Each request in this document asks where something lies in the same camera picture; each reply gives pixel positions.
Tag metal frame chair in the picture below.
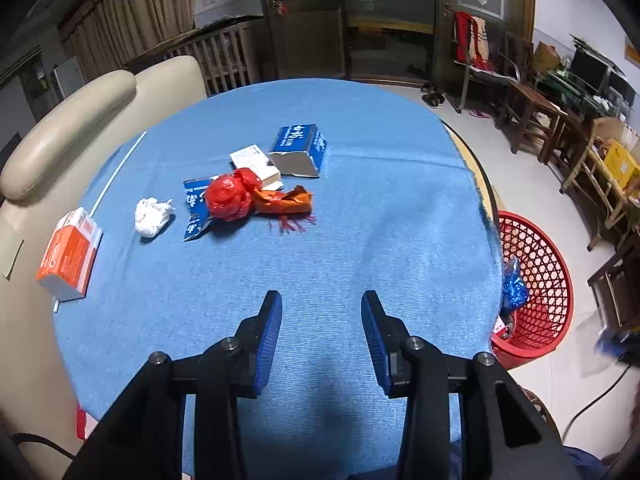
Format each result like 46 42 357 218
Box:
445 2 516 113

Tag beige leather sofa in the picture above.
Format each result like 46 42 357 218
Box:
0 55 208 480

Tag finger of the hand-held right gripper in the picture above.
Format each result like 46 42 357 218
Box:
592 330 640 366

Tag thin white stick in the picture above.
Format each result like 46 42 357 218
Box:
52 131 148 313

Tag wooden crib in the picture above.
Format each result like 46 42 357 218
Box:
125 17 268 98

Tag red garment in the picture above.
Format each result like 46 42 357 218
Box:
452 10 488 71

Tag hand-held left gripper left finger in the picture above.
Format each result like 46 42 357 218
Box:
62 290 283 480

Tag red and white bag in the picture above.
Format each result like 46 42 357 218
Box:
76 402 101 441

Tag blue plastic bag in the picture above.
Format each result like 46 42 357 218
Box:
501 255 530 313

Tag orange plastic wrapper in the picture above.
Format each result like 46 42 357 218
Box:
250 185 318 235

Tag striped beige cloth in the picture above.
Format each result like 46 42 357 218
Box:
470 15 493 63

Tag dark wooden chair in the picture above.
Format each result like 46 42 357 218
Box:
587 225 640 333

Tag blue wrapper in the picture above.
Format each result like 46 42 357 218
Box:
182 175 221 243

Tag beige striped curtains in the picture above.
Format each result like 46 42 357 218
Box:
57 0 198 68

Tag wooden stool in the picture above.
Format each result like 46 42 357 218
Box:
540 110 588 166
497 82 568 156

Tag red plastic basket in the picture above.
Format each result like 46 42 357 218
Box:
489 210 575 372

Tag red plastic bag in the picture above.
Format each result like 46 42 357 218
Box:
204 168 261 223

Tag orange and white medicine box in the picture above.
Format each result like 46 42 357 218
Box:
35 206 104 302

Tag glass desk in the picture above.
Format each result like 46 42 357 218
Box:
542 67 631 121

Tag round wooden table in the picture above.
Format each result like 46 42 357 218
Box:
440 120 501 231

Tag wooden armchair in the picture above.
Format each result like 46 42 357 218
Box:
502 30 536 81

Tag white standing air conditioner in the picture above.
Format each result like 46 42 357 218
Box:
52 55 86 103

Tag yellow box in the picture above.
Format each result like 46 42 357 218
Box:
602 139 640 193

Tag blue carton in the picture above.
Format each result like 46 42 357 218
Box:
267 123 328 178

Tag wicker chair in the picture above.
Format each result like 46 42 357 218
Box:
560 117 640 253

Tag person's blue trousers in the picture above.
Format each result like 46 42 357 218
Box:
560 446 611 480

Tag beige paper patch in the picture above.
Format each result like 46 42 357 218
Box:
0 236 25 281

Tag computer monitor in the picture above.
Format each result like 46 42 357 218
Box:
570 45 608 91
607 70 636 106

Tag white tissue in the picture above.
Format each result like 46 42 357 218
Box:
134 197 177 238

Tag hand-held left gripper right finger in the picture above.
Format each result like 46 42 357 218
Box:
361 290 583 480

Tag open wooden glass door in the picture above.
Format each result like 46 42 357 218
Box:
255 0 348 83

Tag brown paper bag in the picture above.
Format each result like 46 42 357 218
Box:
532 41 561 73

